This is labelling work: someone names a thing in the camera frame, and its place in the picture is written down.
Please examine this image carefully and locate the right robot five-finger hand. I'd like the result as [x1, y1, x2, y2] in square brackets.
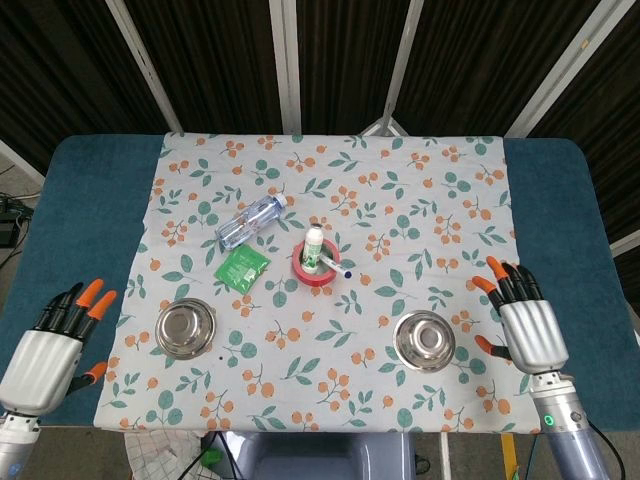
[472, 255, 570, 375]

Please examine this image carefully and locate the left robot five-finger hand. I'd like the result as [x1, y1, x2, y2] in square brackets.
[0, 278, 118, 416]

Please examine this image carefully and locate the stainless steel metal bowl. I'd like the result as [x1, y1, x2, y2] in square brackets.
[154, 298, 218, 360]
[392, 309, 456, 372]

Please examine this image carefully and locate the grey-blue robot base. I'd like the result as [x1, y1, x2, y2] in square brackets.
[219, 430, 416, 480]

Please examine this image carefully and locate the black power box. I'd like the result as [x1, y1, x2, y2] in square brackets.
[0, 194, 34, 249]

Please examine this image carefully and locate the white mesh fabric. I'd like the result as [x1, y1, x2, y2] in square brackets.
[123, 430, 211, 480]

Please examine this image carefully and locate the blue towel table cover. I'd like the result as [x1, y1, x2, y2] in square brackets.
[0, 133, 640, 432]

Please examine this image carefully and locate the white marker blue cap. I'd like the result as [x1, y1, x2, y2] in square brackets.
[319, 255, 353, 280]

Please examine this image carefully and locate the floral print tablecloth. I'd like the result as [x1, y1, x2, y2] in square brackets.
[93, 130, 544, 434]

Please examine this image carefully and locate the green foil sachet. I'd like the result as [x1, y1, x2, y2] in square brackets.
[213, 244, 271, 295]

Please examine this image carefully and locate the red tape roll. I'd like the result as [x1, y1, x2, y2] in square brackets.
[292, 238, 342, 287]

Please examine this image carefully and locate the small white green-label bottle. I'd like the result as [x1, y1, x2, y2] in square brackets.
[301, 224, 324, 275]

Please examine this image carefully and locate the clear plastic water bottle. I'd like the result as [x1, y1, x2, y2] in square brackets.
[214, 193, 289, 251]

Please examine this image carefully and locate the white metal screen foot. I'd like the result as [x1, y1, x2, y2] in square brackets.
[359, 102, 409, 137]

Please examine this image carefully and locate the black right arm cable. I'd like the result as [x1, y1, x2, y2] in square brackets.
[584, 419, 629, 480]

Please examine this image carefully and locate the black floor cable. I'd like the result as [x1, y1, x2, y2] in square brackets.
[180, 431, 221, 480]

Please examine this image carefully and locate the dark folding screen white frame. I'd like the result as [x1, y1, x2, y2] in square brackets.
[0, 0, 640, 256]

